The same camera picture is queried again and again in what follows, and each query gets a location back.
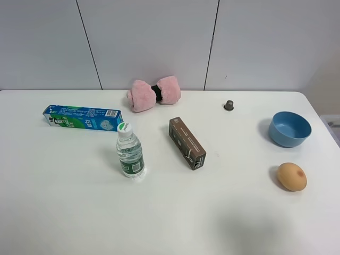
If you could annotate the clear plastic water bottle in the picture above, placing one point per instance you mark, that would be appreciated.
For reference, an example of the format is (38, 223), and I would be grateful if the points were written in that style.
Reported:
(129, 151)

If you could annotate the brown rectangular carton box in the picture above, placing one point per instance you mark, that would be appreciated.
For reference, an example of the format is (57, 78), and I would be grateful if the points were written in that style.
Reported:
(190, 148)

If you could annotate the small grey coffee capsule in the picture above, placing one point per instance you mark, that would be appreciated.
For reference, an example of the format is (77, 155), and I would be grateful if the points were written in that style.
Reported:
(229, 105)

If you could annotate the blue green toothpaste box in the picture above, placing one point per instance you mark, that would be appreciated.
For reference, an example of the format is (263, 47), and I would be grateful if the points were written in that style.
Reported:
(83, 117)

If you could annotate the blue plastic bowl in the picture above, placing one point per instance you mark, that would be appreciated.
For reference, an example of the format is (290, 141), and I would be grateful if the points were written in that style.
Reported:
(289, 129)

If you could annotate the brown egg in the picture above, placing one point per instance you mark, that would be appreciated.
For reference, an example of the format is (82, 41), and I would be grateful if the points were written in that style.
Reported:
(292, 177)

